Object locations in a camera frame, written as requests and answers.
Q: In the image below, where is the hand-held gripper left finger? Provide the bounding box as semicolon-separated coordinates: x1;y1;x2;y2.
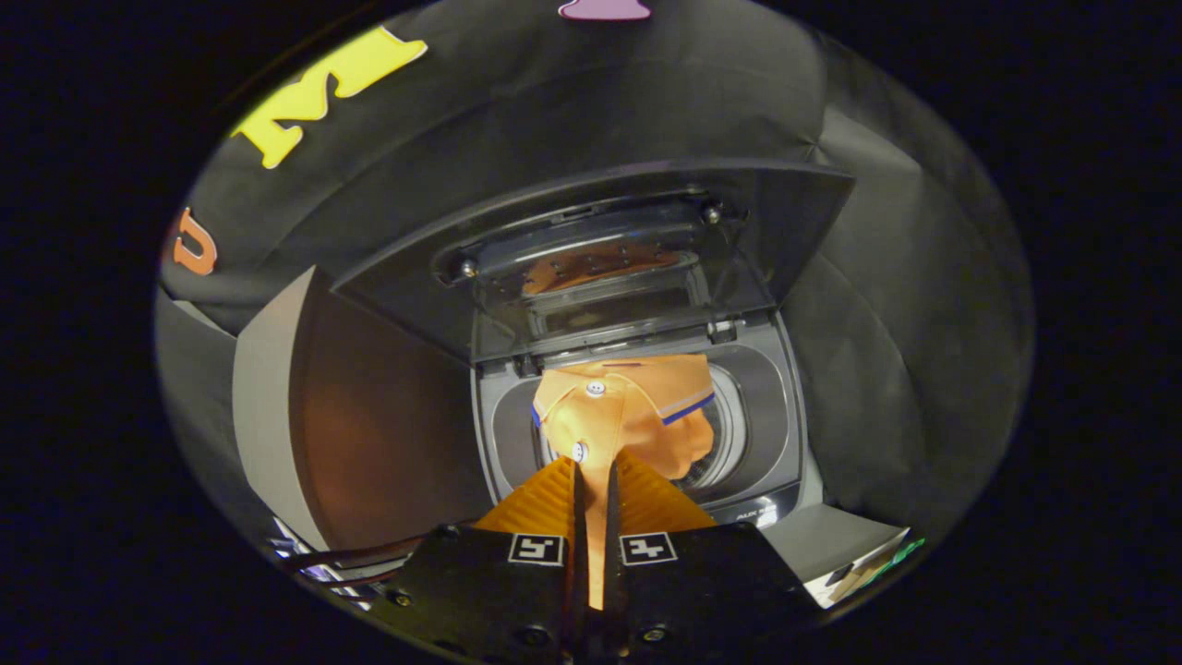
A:
374;454;589;661

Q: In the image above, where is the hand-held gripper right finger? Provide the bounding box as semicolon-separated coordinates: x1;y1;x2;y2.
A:
605;450;823;661

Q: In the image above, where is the yellow polo shirt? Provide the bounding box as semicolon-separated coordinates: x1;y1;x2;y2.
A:
531;354;717;611

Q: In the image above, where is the dark washing machine lid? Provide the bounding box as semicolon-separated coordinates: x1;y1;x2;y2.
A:
331;157;855;366

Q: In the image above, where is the grey cabinet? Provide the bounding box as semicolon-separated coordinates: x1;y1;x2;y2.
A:
231;266;495;555

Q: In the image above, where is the white green paper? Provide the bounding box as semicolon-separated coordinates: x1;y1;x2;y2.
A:
803;531;926;609

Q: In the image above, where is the black backdrop cloth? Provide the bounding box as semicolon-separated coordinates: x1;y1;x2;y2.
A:
155;0;1035;546

